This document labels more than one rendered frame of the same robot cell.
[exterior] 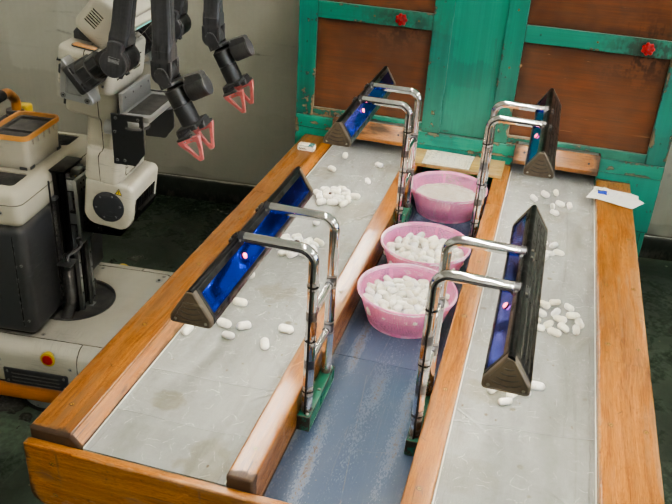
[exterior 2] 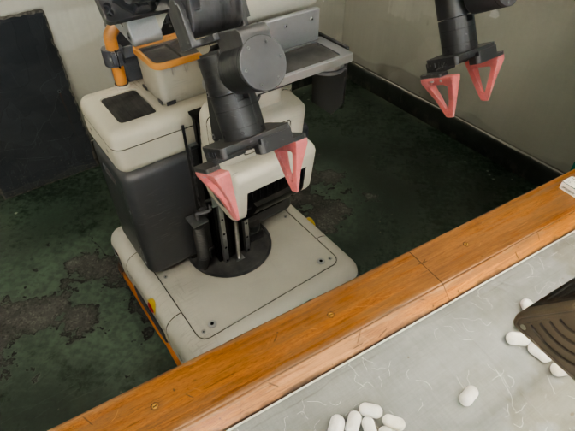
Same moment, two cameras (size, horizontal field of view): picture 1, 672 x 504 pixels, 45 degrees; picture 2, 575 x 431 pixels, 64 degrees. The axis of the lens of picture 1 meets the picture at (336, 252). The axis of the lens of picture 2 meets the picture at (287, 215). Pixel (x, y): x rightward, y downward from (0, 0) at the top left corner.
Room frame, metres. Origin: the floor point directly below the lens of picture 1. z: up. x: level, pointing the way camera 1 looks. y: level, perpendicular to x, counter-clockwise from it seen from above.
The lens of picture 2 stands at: (1.84, 0.03, 1.41)
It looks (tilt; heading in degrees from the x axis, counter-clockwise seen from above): 43 degrees down; 45
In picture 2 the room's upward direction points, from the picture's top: straight up
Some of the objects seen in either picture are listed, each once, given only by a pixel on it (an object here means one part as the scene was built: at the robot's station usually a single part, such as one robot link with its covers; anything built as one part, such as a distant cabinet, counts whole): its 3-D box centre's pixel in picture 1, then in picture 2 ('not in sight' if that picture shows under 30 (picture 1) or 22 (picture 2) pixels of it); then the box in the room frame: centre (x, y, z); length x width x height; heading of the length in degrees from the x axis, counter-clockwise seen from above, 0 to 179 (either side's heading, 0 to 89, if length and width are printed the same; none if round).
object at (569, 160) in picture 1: (556, 158); not in sight; (2.73, -0.76, 0.83); 0.30 x 0.06 x 0.07; 76
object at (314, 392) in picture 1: (285, 314); not in sight; (1.48, 0.10, 0.90); 0.20 x 0.19 x 0.45; 166
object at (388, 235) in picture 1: (424, 255); not in sight; (2.12, -0.26, 0.72); 0.27 x 0.27 x 0.10
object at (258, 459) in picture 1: (357, 275); not in sight; (2.00, -0.06, 0.71); 1.81 x 0.05 x 0.11; 166
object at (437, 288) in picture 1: (468, 351); not in sight; (1.39, -0.29, 0.90); 0.20 x 0.19 x 0.45; 166
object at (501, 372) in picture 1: (522, 283); not in sight; (1.37, -0.37, 1.08); 0.62 x 0.08 x 0.07; 166
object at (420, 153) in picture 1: (457, 162); not in sight; (2.76, -0.42, 0.77); 0.33 x 0.15 x 0.01; 76
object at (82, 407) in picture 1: (230, 262); (277, 380); (2.09, 0.31, 0.67); 1.81 x 0.12 x 0.19; 166
